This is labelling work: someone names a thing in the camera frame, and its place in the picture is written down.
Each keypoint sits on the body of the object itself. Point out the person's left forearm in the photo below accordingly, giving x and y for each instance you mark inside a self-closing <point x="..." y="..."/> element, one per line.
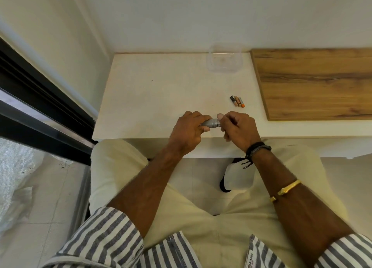
<point x="145" y="186"/>

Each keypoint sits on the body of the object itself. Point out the person's left hand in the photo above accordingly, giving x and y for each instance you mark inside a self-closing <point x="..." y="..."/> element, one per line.
<point x="184" y="134"/>

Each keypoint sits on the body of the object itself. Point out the tan orange battery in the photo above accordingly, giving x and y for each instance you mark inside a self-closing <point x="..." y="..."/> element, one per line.
<point x="237" y="101"/>

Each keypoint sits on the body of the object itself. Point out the clear plastic container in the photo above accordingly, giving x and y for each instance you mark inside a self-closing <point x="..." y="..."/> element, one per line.
<point x="223" y="59"/>

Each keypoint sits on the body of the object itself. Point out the person's right forearm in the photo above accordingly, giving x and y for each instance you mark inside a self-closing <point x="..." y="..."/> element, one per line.
<point x="296" y="203"/>

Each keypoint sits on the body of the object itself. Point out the person's left thumb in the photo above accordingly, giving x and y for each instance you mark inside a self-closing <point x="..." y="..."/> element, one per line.
<point x="202" y="129"/>

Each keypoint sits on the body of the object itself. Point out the translucent plastic sheet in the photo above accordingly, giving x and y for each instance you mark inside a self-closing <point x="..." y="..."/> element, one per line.
<point x="14" y="183"/>

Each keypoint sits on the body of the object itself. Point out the person's right thumb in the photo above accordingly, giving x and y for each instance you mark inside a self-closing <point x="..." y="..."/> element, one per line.
<point x="222" y="120"/>

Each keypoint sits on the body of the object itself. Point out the gold bangle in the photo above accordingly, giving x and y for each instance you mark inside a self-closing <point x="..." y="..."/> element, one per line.
<point x="287" y="188"/>

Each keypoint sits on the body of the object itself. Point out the person's right hand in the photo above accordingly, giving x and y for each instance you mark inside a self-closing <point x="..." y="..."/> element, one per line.
<point x="242" y="131"/>

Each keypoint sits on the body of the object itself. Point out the cream trousers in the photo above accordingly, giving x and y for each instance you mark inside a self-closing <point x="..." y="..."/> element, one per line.
<point x="203" y="218"/>

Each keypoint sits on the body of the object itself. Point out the grey metal flashlight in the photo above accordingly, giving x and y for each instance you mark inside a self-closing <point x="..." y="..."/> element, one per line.
<point x="212" y="123"/>

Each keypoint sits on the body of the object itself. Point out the black battery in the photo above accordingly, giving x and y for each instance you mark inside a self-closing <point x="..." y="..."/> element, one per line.
<point x="232" y="100"/>

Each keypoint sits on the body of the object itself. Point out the blue white striped shirt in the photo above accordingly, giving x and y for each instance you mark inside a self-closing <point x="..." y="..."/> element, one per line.
<point x="107" y="238"/>

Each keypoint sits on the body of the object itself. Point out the wooden board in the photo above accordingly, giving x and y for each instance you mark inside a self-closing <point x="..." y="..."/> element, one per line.
<point x="315" y="83"/>

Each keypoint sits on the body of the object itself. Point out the white shoe with black trim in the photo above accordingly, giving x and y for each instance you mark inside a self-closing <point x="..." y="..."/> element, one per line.
<point x="235" y="174"/>

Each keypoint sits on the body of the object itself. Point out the black sliding door frame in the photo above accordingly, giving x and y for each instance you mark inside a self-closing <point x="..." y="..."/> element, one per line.
<point x="37" y="110"/>

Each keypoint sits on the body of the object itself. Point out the grey orange battery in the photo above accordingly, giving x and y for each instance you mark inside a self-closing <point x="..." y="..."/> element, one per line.
<point x="241" y="102"/>

